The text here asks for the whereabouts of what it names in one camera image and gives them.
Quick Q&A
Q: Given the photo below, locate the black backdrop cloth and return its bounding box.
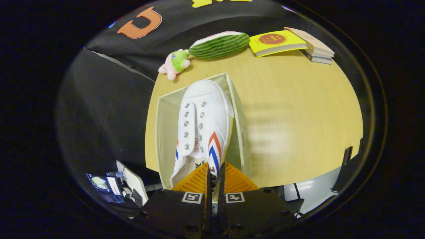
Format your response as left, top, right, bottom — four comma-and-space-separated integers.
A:
55, 0, 299, 186

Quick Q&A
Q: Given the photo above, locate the blue printed box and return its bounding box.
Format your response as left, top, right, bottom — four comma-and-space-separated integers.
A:
86, 173, 125, 203

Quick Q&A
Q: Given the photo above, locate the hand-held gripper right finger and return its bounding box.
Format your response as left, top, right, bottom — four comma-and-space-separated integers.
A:
217, 162, 298, 239

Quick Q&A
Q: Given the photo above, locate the watermelon slice plush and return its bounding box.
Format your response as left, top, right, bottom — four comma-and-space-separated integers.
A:
188, 31, 250, 60

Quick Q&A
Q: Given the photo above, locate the yellow book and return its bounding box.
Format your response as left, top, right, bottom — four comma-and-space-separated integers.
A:
249, 30, 308, 58

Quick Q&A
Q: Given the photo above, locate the cream fabric storage box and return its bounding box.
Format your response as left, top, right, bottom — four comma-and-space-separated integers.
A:
155, 72, 253, 190

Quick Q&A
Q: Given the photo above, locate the white canvas shoe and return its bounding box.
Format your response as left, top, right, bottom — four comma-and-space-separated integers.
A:
170, 79, 235, 190

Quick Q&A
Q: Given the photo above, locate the black chair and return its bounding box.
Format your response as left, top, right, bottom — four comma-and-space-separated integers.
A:
332, 138, 365, 193

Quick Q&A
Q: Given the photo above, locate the pink and green plush toy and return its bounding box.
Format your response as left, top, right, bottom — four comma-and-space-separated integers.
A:
158, 49, 191, 81

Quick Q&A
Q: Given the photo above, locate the grey book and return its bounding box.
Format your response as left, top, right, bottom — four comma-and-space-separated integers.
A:
300, 49, 333, 65

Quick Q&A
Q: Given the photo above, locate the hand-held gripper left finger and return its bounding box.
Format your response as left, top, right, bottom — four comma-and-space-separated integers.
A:
138, 162, 213, 239

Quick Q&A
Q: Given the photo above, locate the beige book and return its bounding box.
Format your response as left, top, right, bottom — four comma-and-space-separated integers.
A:
284, 27, 335, 57

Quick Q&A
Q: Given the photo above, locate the white board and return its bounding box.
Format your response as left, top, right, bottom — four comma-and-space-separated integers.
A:
116, 161, 149, 207

